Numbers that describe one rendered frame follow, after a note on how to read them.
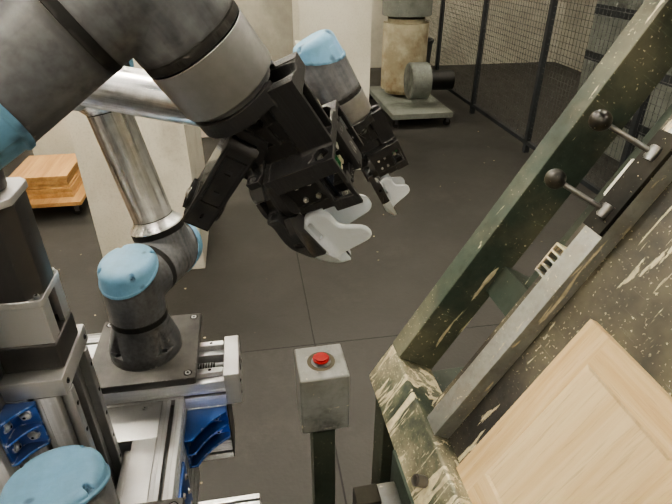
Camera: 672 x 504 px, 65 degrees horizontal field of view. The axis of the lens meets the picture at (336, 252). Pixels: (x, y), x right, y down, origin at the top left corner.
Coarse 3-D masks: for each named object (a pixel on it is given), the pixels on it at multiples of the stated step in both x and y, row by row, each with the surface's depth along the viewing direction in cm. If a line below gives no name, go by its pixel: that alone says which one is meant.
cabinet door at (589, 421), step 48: (576, 336) 93; (576, 384) 90; (624, 384) 82; (528, 432) 95; (576, 432) 87; (624, 432) 80; (480, 480) 100; (528, 480) 91; (576, 480) 84; (624, 480) 77
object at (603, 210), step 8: (552, 176) 93; (560, 176) 93; (552, 184) 93; (560, 184) 93; (568, 184) 94; (576, 192) 94; (584, 200) 94; (592, 200) 93; (600, 208) 93; (608, 208) 92; (600, 216) 93
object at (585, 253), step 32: (640, 192) 90; (576, 256) 97; (544, 288) 101; (576, 288) 98; (512, 320) 105; (544, 320) 101; (480, 352) 109; (512, 352) 104; (480, 384) 107; (448, 416) 111
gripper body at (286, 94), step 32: (288, 64) 37; (256, 96) 35; (288, 96) 36; (224, 128) 36; (256, 128) 39; (288, 128) 38; (320, 128) 38; (352, 128) 44; (256, 160) 41; (288, 160) 41; (320, 160) 39; (352, 160) 44; (256, 192) 41; (288, 192) 43; (320, 192) 42; (352, 192) 41
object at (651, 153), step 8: (600, 112) 89; (608, 112) 89; (592, 120) 89; (600, 120) 88; (608, 120) 88; (592, 128) 90; (600, 128) 89; (608, 128) 90; (616, 128) 89; (624, 136) 89; (640, 144) 89; (648, 152) 89; (656, 152) 88
